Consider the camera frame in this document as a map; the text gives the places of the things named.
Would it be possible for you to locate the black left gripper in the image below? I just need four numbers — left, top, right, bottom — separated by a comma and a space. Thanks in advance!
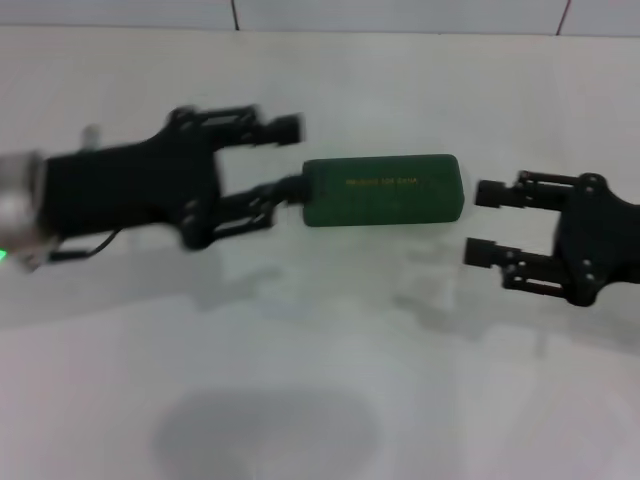
39, 107, 307, 251

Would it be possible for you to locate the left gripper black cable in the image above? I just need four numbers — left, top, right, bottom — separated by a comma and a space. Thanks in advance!
22, 227, 119, 271

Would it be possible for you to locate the green glasses case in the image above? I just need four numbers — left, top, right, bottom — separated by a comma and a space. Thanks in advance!
299, 153, 466, 229

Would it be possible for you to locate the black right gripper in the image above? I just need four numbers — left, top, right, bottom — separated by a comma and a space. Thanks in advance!
463, 170, 640, 307

